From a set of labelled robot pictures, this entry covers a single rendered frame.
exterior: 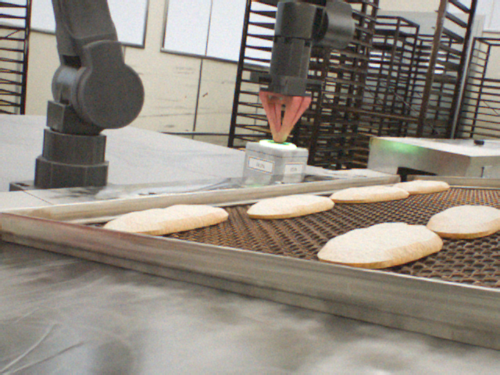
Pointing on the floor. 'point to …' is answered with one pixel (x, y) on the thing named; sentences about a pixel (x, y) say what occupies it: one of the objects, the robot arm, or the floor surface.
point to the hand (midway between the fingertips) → (279, 137)
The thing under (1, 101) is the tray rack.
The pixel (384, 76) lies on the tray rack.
